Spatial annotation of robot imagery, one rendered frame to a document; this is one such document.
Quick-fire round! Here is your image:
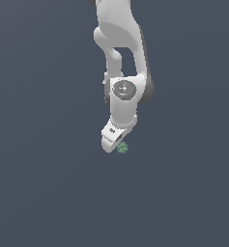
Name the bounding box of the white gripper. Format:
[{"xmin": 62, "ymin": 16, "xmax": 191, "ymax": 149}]
[{"xmin": 100, "ymin": 118, "xmax": 134, "ymax": 154}]

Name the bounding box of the small green bumpy object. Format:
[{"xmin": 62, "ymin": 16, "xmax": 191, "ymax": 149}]
[{"xmin": 116, "ymin": 141, "xmax": 129, "ymax": 154}]

